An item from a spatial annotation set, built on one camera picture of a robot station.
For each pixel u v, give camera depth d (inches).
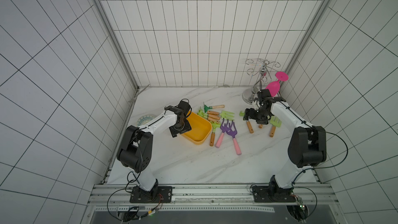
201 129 37.3
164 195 28.6
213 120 39.0
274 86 38.4
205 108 42.0
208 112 40.7
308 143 18.4
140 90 46.6
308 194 29.7
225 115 40.7
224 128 38.3
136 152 18.1
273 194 25.9
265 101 26.4
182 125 28.7
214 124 38.2
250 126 38.1
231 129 37.7
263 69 36.2
